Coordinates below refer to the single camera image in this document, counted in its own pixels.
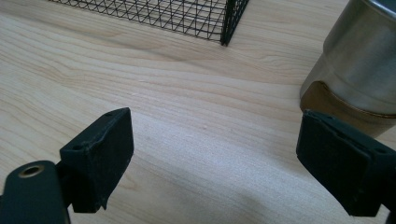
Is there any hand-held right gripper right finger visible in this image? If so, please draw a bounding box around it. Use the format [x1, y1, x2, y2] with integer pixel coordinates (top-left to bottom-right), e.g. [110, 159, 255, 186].
[295, 109, 396, 217]

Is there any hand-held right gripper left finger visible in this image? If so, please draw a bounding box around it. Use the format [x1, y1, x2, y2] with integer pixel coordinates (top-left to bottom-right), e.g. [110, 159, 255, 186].
[55, 106, 135, 214]

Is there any steel cup with brown base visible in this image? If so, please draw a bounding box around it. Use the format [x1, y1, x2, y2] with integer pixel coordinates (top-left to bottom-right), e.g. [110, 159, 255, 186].
[299, 0, 396, 138]

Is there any black wire mesh basket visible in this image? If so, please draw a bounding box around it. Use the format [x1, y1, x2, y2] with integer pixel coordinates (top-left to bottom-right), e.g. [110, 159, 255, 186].
[48, 0, 250, 47]

